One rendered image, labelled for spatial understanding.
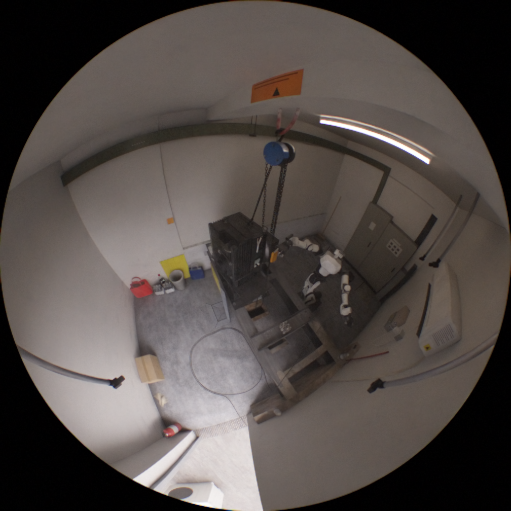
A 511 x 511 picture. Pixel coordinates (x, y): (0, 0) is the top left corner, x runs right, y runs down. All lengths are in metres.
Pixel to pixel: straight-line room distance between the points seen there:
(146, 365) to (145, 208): 2.32
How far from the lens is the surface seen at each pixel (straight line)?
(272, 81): 0.87
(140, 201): 2.30
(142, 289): 3.26
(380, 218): 3.56
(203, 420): 2.76
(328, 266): 1.91
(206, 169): 2.26
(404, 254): 3.59
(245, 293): 1.88
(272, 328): 1.99
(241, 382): 2.55
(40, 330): 1.80
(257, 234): 1.51
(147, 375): 2.70
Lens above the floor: 2.54
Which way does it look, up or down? 46 degrees down
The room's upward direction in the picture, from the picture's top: 7 degrees clockwise
